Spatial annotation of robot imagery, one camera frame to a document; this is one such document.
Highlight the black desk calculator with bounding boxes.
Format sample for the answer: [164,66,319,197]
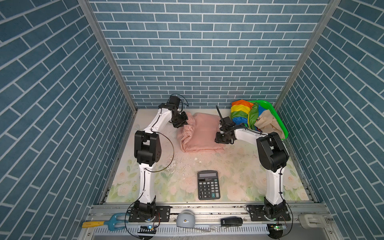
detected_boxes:
[197,170,221,201]

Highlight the right circuit board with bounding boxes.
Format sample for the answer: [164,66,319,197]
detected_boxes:
[267,224,284,240]

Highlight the left circuit board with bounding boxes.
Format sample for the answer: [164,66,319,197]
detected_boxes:
[137,226,157,239]

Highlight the rainbow striped shorts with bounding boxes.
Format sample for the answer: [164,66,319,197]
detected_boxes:
[230,100,255,126]

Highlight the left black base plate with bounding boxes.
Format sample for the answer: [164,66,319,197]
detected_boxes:
[127,206,171,223]

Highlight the black key fob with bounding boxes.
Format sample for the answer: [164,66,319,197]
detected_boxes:
[220,217,243,227]

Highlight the grey tape measure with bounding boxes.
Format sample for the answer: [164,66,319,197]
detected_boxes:
[176,210,196,229]

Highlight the pink shorts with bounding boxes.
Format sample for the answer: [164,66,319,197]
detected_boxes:
[177,112,225,153]

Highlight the aluminium front rail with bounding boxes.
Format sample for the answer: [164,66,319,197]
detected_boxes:
[79,202,342,240]

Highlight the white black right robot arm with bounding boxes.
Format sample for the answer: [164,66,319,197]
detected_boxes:
[215,117,289,219]

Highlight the circuit board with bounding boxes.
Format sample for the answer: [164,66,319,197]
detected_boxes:
[137,226,157,239]
[267,224,284,240]

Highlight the green plastic basket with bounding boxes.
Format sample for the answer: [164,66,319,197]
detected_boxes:
[249,100,289,140]

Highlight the grey plastic handle bracket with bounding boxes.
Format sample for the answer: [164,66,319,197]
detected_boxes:
[299,214,327,229]

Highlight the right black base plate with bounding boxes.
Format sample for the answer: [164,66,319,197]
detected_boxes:
[246,205,292,222]

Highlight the beige shorts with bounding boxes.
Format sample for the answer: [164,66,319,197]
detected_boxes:
[254,110,285,139]

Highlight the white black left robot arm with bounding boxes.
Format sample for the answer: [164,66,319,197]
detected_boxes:
[133,94,189,218]

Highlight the blue yellow hand fork tool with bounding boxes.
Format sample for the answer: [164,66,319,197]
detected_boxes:
[82,213,128,232]

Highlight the aluminium corner post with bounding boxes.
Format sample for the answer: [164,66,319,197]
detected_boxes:
[78,0,137,114]

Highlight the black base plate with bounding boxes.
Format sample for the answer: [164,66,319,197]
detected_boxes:
[246,205,292,222]
[127,206,171,223]

